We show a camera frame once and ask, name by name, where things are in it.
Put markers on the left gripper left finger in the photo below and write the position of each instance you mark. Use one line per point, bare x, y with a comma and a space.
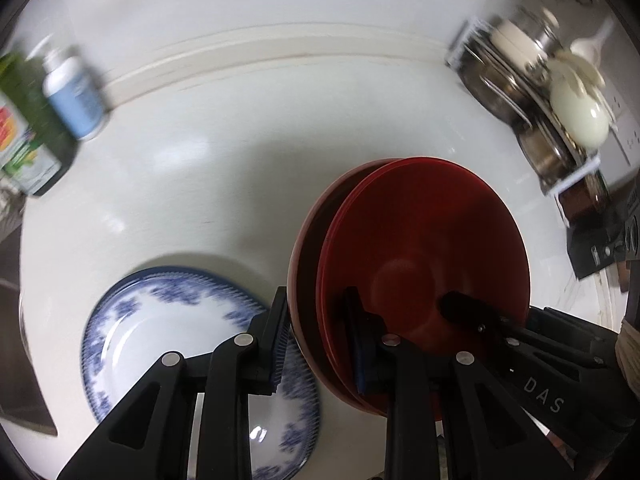
182, 404

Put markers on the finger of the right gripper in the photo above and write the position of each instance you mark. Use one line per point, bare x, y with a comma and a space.
565, 324
468, 320

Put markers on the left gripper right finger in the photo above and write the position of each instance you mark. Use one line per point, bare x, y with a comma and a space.
445, 419

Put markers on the red and black bowl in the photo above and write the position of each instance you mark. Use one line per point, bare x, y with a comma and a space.
410, 232

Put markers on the pink bowl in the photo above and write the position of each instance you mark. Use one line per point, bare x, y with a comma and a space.
302, 277

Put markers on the person's right hand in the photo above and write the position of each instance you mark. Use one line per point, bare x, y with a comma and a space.
627, 351

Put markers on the black knife block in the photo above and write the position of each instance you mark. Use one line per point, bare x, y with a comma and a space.
606, 239

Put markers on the glass jar dark contents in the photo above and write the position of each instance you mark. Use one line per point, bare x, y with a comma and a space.
585, 198

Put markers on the small stainless steel pot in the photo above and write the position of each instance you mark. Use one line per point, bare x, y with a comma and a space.
546, 154

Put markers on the large stainless steel pot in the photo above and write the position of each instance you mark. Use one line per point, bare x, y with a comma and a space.
493, 88

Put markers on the cream ceramic pot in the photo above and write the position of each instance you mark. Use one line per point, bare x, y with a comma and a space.
578, 104

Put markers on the cream pot with steel lid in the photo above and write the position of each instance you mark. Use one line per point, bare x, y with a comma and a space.
527, 38

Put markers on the white plastic rice spoon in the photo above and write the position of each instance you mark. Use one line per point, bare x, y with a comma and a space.
590, 48

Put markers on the green dish soap bottle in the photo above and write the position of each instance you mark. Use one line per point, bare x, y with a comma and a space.
36, 147

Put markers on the white blue pump bottle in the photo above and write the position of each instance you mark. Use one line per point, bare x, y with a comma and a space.
73, 95

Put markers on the white wall socket panel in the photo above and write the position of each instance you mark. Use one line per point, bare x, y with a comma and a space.
627, 128

